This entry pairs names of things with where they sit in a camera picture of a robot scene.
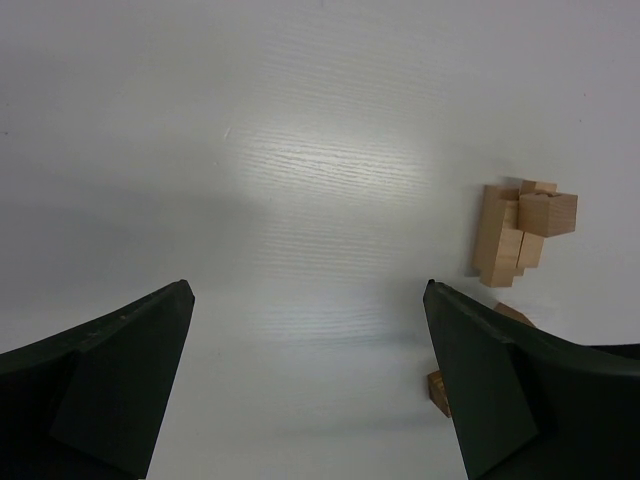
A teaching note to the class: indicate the wooden block cube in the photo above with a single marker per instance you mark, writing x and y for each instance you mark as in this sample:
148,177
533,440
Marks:
512,313

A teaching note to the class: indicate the wide wooden block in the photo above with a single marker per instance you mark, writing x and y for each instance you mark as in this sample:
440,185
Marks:
437,393

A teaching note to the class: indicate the small wooden cube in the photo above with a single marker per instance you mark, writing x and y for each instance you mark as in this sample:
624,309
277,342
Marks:
547,214

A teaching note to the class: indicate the long wooden block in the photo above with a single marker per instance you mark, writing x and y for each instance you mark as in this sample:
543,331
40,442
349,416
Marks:
532,245

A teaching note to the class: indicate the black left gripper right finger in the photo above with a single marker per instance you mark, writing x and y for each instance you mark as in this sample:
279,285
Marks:
526,404

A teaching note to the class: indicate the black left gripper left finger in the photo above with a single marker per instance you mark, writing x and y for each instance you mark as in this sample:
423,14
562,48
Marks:
89,402

